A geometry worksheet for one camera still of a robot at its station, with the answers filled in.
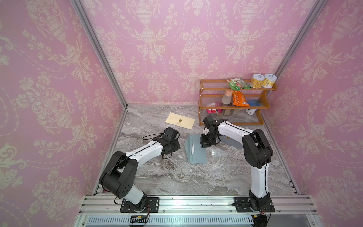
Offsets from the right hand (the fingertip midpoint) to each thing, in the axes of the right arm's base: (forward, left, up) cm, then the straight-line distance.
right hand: (201, 145), depth 94 cm
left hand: (-2, +16, +3) cm, 16 cm away
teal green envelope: (-4, +5, -2) cm, 7 cm away
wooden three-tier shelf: (+43, -12, +8) cm, 46 cm away
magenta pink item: (+28, -10, +4) cm, 30 cm away
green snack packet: (+26, -24, +30) cm, 46 cm away
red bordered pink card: (-1, +6, -2) cm, 6 cm away
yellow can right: (+26, -44, +31) cm, 59 cm away
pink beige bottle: (+26, -19, +18) cm, 37 cm away
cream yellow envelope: (+24, +14, -1) cm, 27 cm away
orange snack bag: (+27, -28, +16) cm, 42 cm away
